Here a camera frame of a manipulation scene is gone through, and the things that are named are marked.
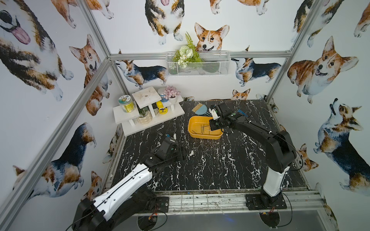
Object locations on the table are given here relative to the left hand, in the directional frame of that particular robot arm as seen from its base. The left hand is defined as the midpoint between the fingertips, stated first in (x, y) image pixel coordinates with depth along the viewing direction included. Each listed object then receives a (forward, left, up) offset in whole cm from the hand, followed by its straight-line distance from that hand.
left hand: (182, 147), depth 80 cm
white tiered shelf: (+32, +24, -4) cm, 41 cm away
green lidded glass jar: (+26, +35, +9) cm, 44 cm away
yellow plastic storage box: (+22, -11, -13) cm, 27 cm away
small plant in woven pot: (+28, +28, -7) cm, 40 cm away
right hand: (+19, -20, 0) cm, 27 cm away
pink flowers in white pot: (+33, +8, +11) cm, 35 cm away
